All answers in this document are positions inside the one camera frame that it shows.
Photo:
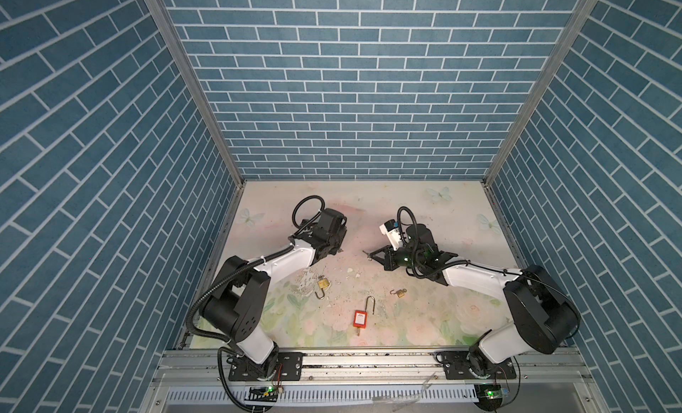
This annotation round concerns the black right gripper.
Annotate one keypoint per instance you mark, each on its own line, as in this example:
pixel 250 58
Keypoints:
pixel 388 260

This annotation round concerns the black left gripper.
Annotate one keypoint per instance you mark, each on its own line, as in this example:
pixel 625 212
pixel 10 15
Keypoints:
pixel 336 248

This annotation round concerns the red safety padlock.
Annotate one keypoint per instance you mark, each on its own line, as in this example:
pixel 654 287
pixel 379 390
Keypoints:
pixel 361 317

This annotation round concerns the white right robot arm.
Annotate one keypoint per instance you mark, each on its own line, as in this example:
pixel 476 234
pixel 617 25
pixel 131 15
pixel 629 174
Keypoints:
pixel 542 316

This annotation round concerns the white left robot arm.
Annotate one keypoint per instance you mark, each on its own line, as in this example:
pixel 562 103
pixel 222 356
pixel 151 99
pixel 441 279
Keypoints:
pixel 231 309

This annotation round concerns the brass padlock with key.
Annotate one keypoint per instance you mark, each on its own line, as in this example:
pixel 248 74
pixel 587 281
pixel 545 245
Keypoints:
pixel 322 285

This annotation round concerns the small brass padlock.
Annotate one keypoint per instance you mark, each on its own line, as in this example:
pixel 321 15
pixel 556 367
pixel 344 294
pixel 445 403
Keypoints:
pixel 398 292

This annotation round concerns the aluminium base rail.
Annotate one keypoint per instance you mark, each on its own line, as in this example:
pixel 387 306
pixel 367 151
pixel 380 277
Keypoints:
pixel 375 379

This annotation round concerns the aluminium left corner post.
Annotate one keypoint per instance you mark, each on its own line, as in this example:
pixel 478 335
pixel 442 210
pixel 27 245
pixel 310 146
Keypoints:
pixel 174 45

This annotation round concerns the aluminium corner post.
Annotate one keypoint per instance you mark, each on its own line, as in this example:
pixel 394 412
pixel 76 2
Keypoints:
pixel 174 45
pixel 566 39

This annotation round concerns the aluminium right corner post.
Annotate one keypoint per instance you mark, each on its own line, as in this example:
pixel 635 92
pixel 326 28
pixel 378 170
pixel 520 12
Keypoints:
pixel 566 39

